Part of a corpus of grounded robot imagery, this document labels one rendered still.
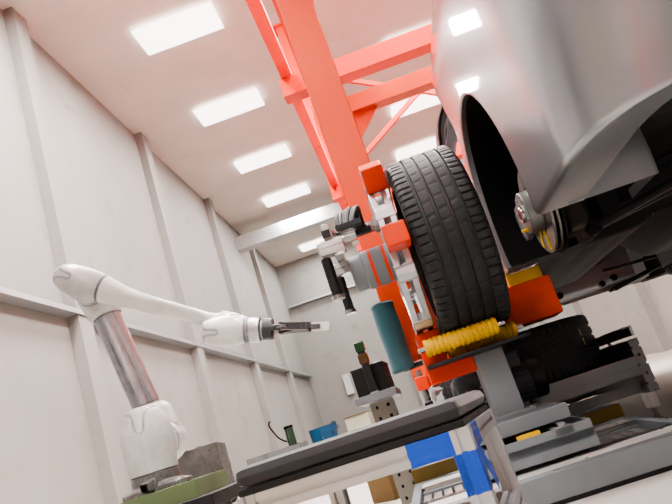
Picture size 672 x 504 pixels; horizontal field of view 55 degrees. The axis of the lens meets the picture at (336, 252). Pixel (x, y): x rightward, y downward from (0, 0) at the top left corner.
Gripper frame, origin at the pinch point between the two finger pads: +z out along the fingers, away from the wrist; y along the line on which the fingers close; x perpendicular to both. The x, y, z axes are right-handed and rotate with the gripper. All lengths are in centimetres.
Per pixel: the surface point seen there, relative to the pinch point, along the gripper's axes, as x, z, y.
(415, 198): -35, 34, -28
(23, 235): -172, -340, 407
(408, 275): -11.2, 29.9, -22.5
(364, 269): -18.8, 16.1, -1.8
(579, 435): 39, 75, -26
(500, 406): 29, 58, -2
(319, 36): -141, 1, 43
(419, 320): 1.1, 33.2, -9.3
